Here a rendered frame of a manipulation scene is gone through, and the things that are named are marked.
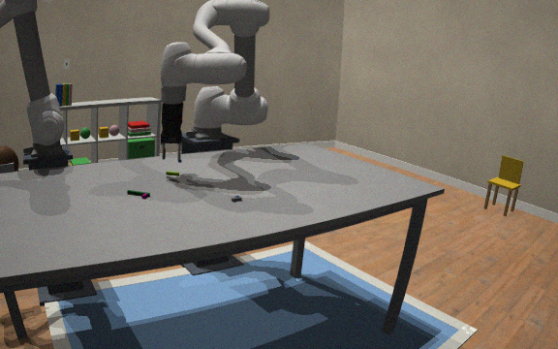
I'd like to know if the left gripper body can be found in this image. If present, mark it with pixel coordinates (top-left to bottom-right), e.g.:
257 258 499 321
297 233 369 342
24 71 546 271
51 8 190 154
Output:
161 86 187 143

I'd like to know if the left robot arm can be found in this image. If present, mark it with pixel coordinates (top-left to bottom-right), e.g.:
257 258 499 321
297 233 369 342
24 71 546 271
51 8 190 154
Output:
161 0 269 140

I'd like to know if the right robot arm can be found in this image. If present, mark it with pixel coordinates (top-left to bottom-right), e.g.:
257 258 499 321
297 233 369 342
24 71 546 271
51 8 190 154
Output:
0 0 64 157

